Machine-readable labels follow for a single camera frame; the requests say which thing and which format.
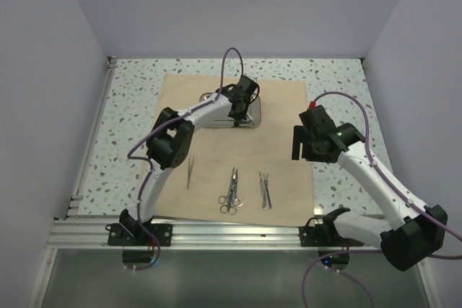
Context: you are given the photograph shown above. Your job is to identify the aluminium rail frame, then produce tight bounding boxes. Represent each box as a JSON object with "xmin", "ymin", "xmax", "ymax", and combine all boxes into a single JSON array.
[{"xmin": 31, "ymin": 57, "xmax": 430, "ymax": 307}]

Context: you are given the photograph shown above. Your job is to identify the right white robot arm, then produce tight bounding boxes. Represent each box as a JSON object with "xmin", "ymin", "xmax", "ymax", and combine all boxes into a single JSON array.
[{"xmin": 292, "ymin": 105, "xmax": 448, "ymax": 271}]

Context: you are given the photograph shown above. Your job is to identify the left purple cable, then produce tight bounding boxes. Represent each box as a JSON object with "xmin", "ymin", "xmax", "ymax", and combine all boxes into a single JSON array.
[{"xmin": 126, "ymin": 47, "xmax": 245, "ymax": 271}]

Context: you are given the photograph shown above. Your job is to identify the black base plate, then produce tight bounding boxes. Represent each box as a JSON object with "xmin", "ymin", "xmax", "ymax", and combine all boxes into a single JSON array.
[
  {"xmin": 105, "ymin": 223, "xmax": 173, "ymax": 247},
  {"xmin": 298, "ymin": 224, "xmax": 364, "ymax": 247}
]

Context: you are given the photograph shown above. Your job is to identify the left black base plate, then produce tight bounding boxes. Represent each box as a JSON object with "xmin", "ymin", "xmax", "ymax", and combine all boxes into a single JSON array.
[{"xmin": 105, "ymin": 223, "xmax": 173, "ymax": 247}]

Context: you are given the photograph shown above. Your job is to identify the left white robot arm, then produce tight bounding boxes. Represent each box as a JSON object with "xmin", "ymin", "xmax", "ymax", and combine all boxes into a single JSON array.
[{"xmin": 119, "ymin": 75, "xmax": 260, "ymax": 245}]

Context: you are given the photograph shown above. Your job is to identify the purple cable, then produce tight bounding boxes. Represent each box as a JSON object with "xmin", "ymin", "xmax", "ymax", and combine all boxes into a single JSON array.
[
  {"xmin": 301, "ymin": 92, "xmax": 462, "ymax": 308},
  {"xmin": 126, "ymin": 47, "xmax": 245, "ymax": 271}
]

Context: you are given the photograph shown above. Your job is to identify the steel hemostat clamp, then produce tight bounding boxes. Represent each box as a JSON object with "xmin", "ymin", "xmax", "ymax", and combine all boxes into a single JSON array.
[{"xmin": 218, "ymin": 167, "xmax": 237, "ymax": 215}]

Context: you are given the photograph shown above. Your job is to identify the steel scalpel handle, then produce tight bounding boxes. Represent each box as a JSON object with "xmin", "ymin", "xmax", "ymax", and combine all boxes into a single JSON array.
[
  {"xmin": 259, "ymin": 172, "xmax": 266, "ymax": 210},
  {"xmin": 260, "ymin": 173, "xmax": 271, "ymax": 210}
]

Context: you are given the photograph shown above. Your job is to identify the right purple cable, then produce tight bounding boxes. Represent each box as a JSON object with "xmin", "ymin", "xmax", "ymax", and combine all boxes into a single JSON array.
[{"xmin": 301, "ymin": 92, "xmax": 462, "ymax": 308}]

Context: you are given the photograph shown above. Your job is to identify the steel scissors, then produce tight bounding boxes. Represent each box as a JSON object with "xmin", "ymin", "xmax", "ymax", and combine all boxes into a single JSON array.
[{"xmin": 227, "ymin": 167, "xmax": 243, "ymax": 210}]

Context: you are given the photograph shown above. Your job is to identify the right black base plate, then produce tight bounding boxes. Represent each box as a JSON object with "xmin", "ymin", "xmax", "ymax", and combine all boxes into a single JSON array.
[{"xmin": 298, "ymin": 224, "xmax": 364, "ymax": 247}]

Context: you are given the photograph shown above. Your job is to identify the steel instrument tray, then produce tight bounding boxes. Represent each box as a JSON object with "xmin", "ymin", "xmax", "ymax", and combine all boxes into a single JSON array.
[{"xmin": 204, "ymin": 94, "xmax": 261, "ymax": 128}]

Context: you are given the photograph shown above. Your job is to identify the steel forceps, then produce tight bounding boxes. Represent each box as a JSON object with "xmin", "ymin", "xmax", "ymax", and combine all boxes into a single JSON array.
[{"xmin": 186, "ymin": 155, "xmax": 195, "ymax": 190}]

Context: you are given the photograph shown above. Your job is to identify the beige cloth wrap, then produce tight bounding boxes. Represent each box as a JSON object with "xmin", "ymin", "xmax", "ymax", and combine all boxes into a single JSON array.
[{"xmin": 154, "ymin": 79, "xmax": 314, "ymax": 226}]

